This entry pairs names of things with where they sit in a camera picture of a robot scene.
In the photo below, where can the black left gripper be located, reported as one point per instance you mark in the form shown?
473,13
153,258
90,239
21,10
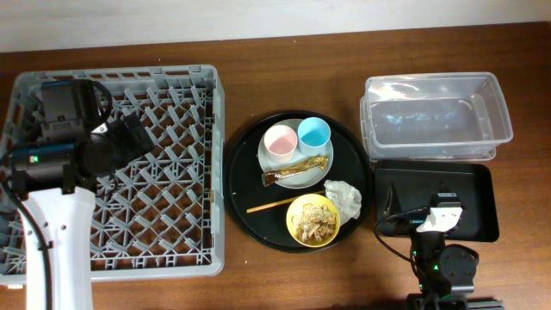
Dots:
130,135

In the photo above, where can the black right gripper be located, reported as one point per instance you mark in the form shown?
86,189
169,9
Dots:
415,225

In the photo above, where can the white tissue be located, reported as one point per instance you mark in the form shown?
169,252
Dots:
346,198

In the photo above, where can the food scraps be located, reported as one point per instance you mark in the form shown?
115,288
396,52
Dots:
314,223

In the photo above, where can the yellow bowl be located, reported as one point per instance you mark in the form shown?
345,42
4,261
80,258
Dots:
314,199

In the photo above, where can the gold brown snack wrapper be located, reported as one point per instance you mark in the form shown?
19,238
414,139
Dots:
270,177

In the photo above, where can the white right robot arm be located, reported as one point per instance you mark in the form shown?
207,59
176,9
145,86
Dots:
428,239

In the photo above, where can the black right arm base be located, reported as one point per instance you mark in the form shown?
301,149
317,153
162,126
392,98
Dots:
446,279

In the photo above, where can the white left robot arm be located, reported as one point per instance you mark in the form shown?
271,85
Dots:
52,183

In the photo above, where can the grey dishwasher rack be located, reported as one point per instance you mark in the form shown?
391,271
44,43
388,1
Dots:
161,216

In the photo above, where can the black rectangular tray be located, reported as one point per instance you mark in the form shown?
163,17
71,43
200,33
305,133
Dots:
416,182

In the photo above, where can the pale grey plate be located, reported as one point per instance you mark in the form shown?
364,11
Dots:
302,180

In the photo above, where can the round black tray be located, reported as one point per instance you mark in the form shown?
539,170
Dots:
243,186

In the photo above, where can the blue cup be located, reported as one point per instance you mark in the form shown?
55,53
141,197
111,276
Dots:
314,134

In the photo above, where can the clear plastic bin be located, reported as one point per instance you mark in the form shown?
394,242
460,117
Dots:
457,116

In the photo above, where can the pink cup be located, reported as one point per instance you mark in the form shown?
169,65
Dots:
280,141

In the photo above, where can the wooden chopstick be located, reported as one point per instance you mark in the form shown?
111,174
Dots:
278,203

